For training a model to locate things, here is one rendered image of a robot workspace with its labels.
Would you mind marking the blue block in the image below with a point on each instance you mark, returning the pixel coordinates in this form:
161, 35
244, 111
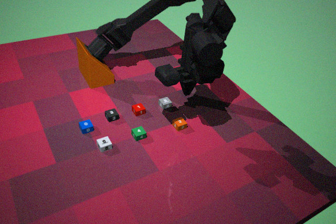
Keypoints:
86, 126

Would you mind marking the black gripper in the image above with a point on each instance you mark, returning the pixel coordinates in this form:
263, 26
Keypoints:
170, 76

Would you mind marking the green block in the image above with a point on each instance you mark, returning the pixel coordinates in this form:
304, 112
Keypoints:
138, 133

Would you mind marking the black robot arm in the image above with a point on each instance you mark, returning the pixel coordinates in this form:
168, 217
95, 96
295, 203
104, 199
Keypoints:
205, 36

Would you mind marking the red block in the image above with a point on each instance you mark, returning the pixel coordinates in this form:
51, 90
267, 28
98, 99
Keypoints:
138, 109

